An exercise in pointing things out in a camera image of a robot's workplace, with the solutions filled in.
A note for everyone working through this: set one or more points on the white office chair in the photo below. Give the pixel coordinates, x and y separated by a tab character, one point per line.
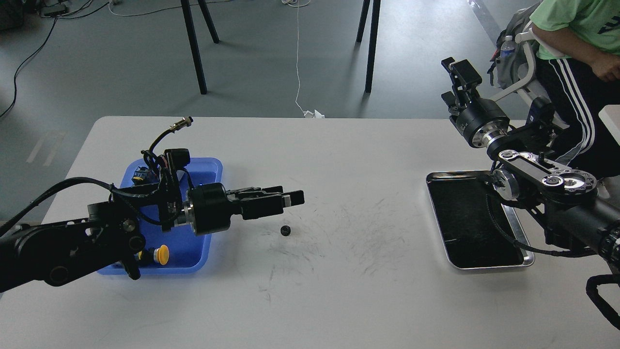
527	86

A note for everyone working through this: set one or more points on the shiny metal tray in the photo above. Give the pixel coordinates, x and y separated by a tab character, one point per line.
471	226

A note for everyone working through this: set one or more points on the black table leg left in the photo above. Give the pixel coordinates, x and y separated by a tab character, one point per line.
194	46

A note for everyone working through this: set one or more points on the blue plastic tray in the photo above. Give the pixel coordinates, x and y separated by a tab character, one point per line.
187	252

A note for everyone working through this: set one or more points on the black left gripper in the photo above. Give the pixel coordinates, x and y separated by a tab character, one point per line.
210	206

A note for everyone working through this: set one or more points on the clear water bottle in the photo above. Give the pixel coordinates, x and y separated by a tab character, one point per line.
507	47

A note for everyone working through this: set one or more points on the black yellow selector switch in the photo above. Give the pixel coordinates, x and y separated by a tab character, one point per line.
141	176

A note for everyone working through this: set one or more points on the grey backpack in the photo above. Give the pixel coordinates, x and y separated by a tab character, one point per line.
504	68

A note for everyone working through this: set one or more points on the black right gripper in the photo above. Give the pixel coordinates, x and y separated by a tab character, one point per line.
477	118

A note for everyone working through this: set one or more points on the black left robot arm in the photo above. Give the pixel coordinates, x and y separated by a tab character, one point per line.
61	252

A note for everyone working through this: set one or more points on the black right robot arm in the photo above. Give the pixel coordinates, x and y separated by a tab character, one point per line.
564	201

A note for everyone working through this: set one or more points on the black table leg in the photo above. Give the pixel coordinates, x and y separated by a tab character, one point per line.
194	46
374	6

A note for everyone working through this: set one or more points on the black table leg right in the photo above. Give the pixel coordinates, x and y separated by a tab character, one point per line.
374	6

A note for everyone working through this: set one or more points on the yellow mushroom push button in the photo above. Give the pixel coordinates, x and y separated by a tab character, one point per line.
161	255

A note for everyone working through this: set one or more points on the seated person green shirt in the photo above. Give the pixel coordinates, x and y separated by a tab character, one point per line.
578	67

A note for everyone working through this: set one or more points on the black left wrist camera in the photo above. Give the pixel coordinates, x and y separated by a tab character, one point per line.
177	159

